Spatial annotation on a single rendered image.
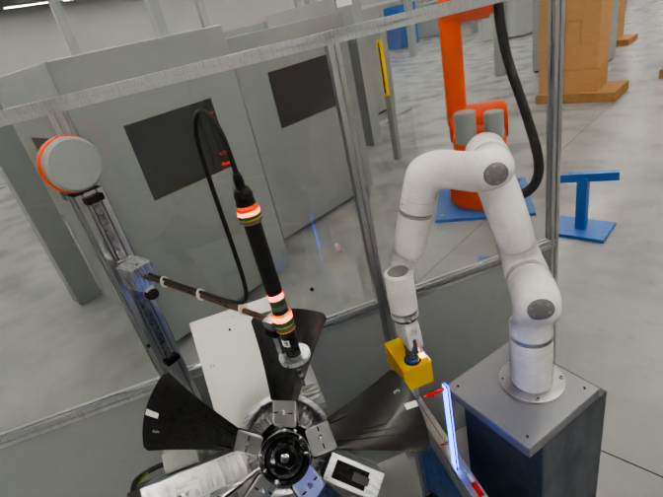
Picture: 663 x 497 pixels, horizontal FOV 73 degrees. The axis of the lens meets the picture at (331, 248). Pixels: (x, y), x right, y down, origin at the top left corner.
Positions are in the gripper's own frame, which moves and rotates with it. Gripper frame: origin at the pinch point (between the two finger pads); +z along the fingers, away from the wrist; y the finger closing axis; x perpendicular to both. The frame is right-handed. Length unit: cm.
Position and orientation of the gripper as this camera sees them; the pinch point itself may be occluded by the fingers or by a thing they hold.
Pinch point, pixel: (410, 354)
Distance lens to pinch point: 149.6
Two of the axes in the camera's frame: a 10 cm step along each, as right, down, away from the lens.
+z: 2.0, 8.7, 4.5
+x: -9.3, 3.1, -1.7
